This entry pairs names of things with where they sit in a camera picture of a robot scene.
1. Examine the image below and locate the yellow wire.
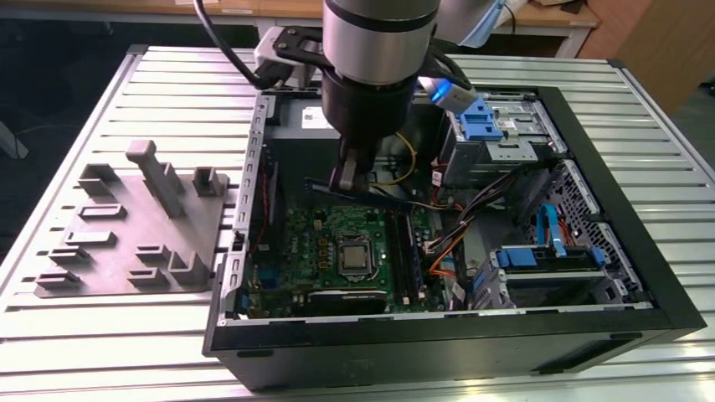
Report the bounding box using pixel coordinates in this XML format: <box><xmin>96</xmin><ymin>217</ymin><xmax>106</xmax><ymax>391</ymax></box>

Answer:
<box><xmin>388</xmin><ymin>132</ymin><xmax>418</xmax><ymax>187</ymax></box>

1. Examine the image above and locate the hard disk in blue carrier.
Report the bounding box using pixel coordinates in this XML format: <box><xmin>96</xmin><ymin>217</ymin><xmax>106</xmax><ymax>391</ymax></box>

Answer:
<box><xmin>489</xmin><ymin>245</ymin><xmax>608</xmax><ymax>276</ymax></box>

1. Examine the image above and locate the metal drive cage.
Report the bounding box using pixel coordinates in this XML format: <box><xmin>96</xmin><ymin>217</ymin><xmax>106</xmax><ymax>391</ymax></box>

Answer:
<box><xmin>437</xmin><ymin>94</ymin><xmax>566</xmax><ymax>190</ymax></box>

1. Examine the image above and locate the green motherboard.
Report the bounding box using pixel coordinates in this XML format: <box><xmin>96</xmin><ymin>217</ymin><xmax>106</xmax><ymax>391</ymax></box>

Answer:
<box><xmin>244</xmin><ymin>204</ymin><xmax>450</xmax><ymax>316</ymax></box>

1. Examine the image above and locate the metal disk bay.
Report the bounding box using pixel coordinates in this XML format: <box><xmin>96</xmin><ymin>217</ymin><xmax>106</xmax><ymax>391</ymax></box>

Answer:
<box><xmin>473</xmin><ymin>250</ymin><xmax>633</xmax><ymax>312</ymax></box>

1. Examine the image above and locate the black graphics card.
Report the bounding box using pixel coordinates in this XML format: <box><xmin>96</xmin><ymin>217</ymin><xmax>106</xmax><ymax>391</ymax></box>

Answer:
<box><xmin>289</xmin><ymin>286</ymin><xmax>388</xmax><ymax>318</ymax></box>

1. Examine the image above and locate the silver CPU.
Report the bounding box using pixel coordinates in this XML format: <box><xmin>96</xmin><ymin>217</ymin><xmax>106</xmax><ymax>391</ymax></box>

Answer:
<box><xmin>340</xmin><ymin>245</ymin><xmax>373</xmax><ymax>270</ymax></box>

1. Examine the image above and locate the silver camera blue light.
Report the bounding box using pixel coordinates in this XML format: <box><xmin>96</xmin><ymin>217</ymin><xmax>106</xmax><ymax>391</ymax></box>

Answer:
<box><xmin>416</xmin><ymin>76</ymin><xmax>480</xmax><ymax>113</ymax></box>

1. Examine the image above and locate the CPU socket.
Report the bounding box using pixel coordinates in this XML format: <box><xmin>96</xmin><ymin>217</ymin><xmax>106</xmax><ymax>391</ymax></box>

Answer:
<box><xmin>333</xmin><ymin>233</ymin><xmax>381</xmax><ymax>283</ymax></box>

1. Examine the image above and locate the blue disk carrier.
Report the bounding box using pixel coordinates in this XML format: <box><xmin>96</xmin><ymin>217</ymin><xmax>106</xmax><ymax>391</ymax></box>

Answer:
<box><xmin>456</xmin><ymin>98</ymin><xmax>505</xmax><ymax>142</ymax></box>

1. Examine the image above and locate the wooden cabinet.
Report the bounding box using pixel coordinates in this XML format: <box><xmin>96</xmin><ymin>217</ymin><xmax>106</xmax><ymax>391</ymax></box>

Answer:
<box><xmin>573</xmin><ymin>0</ymin><xmax>715</xmax><ymax>115</ymax></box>

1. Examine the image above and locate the blue flat cable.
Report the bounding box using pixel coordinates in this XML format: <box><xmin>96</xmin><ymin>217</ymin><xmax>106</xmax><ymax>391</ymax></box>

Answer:
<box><xmin>533</xmin><ymin>204</ymin><xmax>568</xmax><ymax>257</ymax></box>

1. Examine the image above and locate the orange flat cable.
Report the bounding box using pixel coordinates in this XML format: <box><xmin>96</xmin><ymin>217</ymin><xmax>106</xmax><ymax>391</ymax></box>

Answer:
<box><xmin>426</xmin><ymin>246</ymin><xmax>470</xmax><ymax>278</ymax></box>

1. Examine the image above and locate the black wire bundle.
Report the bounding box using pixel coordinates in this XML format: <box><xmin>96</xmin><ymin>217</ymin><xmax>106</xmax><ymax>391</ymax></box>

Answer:
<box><xmin>426</xmin><ymin>158</ymin><xmax>562</xmax><ymax>255</ymax></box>

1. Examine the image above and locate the silver camera black bracket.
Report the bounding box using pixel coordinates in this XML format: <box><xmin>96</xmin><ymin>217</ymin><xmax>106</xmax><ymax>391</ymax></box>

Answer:
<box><xmin>253</xmin><ymin>26</ymin><xmax>326</xmax><ymax>91</ymax></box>

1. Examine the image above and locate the black RAM slot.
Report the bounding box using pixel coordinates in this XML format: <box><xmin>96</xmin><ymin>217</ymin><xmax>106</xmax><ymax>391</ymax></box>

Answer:
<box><xmin>386</xmin><ymin>208</ymin><xmax>406</xmax><ymax>301</ymax></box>

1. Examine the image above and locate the black camera cable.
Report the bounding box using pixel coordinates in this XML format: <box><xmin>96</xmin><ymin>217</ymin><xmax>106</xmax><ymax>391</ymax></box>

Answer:
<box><xmin>192</xmin><ymin>0</ymin><xmax>266</xmax><ymax>90</ymax></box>

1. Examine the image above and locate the grey power supply unit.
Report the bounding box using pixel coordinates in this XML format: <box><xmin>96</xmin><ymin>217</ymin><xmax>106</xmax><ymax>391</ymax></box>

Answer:
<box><xmin>264</xmin><ymin>98</ymin><xmax>376</xmax><ymax>209</ymax></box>

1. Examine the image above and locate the grey parts rack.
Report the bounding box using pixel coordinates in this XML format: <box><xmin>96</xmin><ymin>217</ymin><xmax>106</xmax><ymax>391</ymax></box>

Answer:
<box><xmin>31</xmin><ymin>140</ymin><xmax>233</xmax><ymax>299</ymax></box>

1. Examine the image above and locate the black PC case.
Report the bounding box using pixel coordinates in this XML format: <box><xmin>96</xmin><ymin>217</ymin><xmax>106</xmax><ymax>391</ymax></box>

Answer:
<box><xmin>200</xmin><ymin>79</ymin><xmax>708</xmax><ymax>393</ymax></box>

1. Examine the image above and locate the wooden workbench white frame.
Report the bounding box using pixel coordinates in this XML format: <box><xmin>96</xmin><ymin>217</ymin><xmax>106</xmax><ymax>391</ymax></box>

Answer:
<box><xmin>0</xmin><ymin>0</ymin><xmax>604</xmax><ymax>59</ymax></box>

